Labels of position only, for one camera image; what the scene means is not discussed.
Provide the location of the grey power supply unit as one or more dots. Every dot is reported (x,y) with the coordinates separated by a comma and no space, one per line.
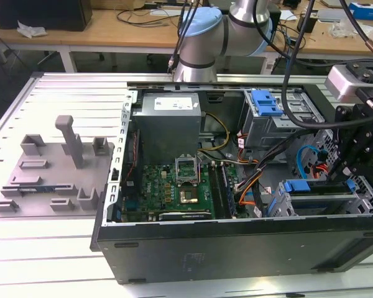
(164,133)

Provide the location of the hard disk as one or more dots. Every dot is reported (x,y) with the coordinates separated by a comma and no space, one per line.
(298,186)

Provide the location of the metal disk bay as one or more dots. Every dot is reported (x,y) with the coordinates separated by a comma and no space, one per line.
(365,203)

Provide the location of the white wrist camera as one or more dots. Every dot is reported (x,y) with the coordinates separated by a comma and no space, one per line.
(338,83)

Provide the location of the flat grey box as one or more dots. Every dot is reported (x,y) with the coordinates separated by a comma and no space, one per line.
(329,15)

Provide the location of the CPU socket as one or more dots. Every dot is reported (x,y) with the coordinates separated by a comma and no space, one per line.
(188,196)

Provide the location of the wooden desk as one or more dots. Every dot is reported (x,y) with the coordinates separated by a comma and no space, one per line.
(112,34)
(329,43)

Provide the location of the blue cardboard box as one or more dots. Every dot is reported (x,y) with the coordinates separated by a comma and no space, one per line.
(370,12)

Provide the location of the green motherboard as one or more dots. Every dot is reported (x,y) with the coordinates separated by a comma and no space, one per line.
(155,186)

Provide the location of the black open PC case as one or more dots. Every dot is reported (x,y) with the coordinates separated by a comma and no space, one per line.
(205,248)

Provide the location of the grey parts rack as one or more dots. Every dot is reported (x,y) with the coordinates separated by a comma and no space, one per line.
(65,174)

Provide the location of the drive cage with blue latch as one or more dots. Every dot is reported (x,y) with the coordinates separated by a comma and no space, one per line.
(267,130)

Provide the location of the black graphics card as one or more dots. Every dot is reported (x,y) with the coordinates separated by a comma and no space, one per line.
(183,214)

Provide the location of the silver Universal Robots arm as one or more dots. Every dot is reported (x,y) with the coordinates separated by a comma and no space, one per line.
(205,40)

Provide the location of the black monitor box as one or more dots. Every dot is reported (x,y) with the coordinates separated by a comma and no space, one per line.
(49,15)

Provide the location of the clear plastic bag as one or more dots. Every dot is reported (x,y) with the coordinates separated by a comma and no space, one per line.
(31,30)
(342,29)

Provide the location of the small black cube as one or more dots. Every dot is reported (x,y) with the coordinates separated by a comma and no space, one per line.
(313,27)

